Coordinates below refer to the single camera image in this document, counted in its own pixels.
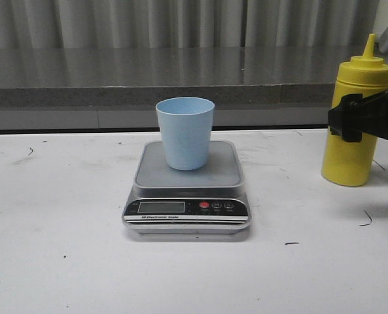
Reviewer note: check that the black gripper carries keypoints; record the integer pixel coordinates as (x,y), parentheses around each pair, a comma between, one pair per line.
(356,115)

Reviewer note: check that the yellow squeeze bottle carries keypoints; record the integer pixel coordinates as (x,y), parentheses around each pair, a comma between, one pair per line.
(349,151)

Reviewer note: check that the light blue plastic cup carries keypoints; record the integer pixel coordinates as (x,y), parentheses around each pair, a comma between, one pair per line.
(185,125)

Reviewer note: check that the silver electronic kitchen scale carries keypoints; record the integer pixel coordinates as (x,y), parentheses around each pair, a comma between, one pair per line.
(210,200)

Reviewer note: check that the grey stone counter ledge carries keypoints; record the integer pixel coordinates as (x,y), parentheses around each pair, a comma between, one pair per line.
(117,89)

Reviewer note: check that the white pleated curtain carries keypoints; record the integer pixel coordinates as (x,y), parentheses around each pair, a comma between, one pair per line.
(188,24)

